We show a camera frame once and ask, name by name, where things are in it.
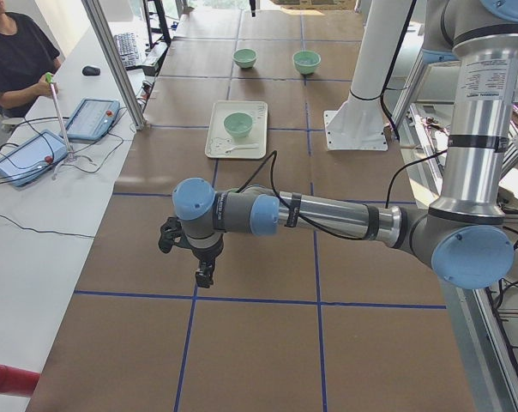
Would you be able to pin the aluminium frame post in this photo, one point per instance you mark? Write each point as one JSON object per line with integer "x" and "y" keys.
{"x": 101, "y": 27}

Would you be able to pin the person in black shirt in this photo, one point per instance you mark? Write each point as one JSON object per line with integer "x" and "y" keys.
{"x": 26, "y": 56}

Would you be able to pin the teach pendant far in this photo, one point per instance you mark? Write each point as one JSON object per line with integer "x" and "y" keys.
{"x": 91, "y": 120}

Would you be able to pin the green bowl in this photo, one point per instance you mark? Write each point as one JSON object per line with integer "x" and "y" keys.
{"x": 306, "y": 62}
{"x": 244, "y": 58}
{"x": 238, "y": 124}

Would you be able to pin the black computer mouse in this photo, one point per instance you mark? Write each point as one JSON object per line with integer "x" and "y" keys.
{"x": 90, "y": 70}

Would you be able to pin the teach pendant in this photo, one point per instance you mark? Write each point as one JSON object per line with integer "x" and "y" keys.
{"x": 31, "y": 159}
{"x": 91, "y": 120}

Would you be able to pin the green bowl on tray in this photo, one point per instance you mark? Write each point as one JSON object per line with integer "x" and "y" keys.
{"x": 238, "y": 124}

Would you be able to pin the white bear tray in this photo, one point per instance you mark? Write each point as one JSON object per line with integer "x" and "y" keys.
{"x": 218, "y": 139}

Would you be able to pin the teach pendant near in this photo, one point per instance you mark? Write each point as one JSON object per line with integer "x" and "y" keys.
{"x": 31, "y": 159}

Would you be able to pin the black keyboard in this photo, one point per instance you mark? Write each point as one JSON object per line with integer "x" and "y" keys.
{"x": 129, "y": 50}

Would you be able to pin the white plastic spoon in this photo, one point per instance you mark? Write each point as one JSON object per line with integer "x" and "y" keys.
{"x": 241, "y": 147}

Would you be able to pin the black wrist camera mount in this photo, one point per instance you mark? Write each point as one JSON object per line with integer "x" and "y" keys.
{"x": 172, "y": 234}

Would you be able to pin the silver stick green tip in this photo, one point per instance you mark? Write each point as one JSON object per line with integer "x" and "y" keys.
{"x": 53, "y": 87}

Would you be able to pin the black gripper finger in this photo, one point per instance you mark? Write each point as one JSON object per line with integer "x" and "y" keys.
{"x": 204, "y": 274}

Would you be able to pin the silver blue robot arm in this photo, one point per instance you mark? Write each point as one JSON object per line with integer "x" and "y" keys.
{"x": 460, "y": 235}

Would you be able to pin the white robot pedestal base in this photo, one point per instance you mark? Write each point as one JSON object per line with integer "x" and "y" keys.
{"x": 358, "y": 123}

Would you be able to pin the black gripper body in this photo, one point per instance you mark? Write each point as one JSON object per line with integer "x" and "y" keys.
{"x": 206, "y": 254}

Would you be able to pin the red cylinder object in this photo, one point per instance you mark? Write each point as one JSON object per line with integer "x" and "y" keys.
{"x": 17, "y": 382}

